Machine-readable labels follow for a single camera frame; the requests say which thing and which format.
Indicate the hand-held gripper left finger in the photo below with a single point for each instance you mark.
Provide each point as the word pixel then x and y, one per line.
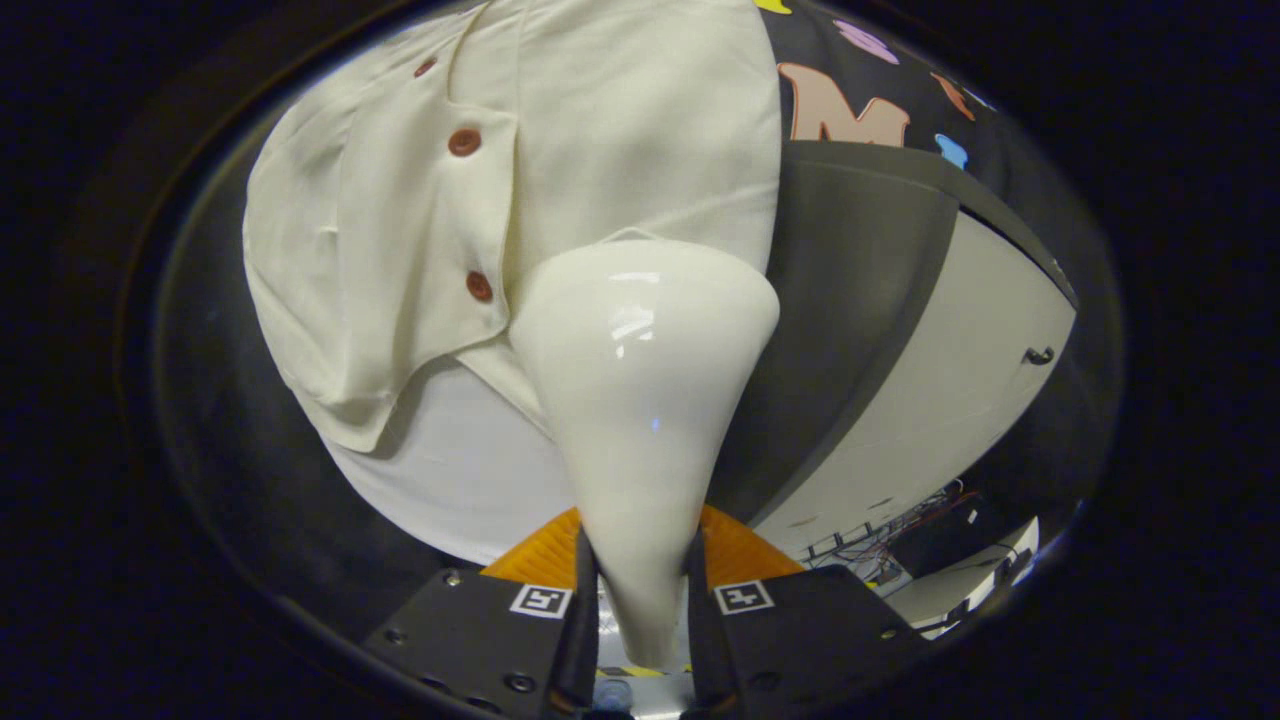
pixel 480 630

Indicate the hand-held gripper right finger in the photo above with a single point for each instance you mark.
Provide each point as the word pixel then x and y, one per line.
pixel 820 630

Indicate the white garment steamer head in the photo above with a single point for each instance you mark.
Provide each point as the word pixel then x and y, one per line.
pixel 640 400

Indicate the cream button-up shirt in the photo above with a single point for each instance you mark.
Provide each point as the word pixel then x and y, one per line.
pixel 600 120

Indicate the white flat furniture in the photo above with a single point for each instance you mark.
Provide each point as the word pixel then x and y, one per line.
pixel 960 590

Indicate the black backdrop cloth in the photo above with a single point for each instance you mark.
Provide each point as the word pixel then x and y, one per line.
pixel 230 450

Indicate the white cabinet with grey top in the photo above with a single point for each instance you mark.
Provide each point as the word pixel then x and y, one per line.
pixel 860 300

